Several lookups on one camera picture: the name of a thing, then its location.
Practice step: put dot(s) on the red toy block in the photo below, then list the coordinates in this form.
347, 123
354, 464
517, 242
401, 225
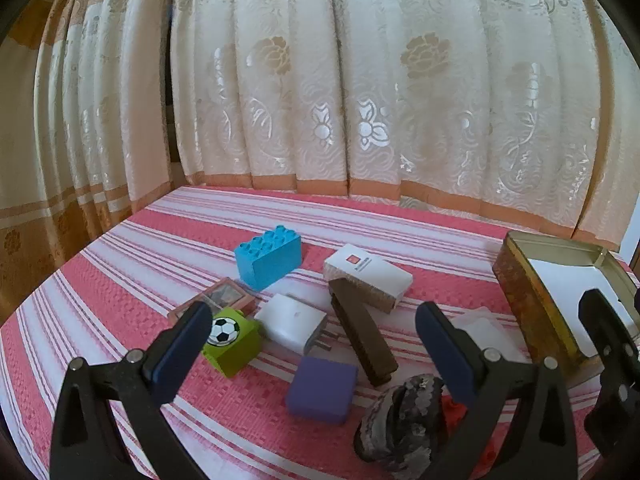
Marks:
450, 410

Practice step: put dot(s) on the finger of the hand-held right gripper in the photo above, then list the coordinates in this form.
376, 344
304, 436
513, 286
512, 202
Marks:
612, 340

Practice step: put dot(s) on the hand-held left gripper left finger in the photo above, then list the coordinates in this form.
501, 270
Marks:
180, 350

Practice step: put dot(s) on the white charger plug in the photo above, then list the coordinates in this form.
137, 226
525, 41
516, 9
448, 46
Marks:
287, 322

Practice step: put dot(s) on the white cardboard box red logo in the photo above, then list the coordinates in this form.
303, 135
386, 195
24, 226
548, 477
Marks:
370, 270

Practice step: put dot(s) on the clear plastic box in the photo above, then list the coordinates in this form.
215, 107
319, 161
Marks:
485, 332

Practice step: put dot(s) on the cream floral curtain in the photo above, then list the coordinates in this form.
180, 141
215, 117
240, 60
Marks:
380, 85

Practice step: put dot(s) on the pink white striped cover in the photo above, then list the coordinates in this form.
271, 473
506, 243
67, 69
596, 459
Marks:
125, 285

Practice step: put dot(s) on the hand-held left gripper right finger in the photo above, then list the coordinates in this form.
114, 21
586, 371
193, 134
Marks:
445, 350

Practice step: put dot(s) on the green soccer ball toy block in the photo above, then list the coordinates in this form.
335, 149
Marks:
235, 355

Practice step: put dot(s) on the golden tin box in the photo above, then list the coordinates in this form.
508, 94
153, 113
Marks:
525, 295

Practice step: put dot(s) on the dark brown rectangular block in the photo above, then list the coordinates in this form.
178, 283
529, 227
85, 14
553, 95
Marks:
360, 335

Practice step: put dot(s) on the blue toy building block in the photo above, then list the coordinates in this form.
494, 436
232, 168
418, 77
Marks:
270, 260

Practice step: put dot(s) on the purple cube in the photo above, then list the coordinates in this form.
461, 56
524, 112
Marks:
320, 390

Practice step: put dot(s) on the cream curtain with orange bands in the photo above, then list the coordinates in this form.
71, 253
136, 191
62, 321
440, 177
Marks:
75, 160

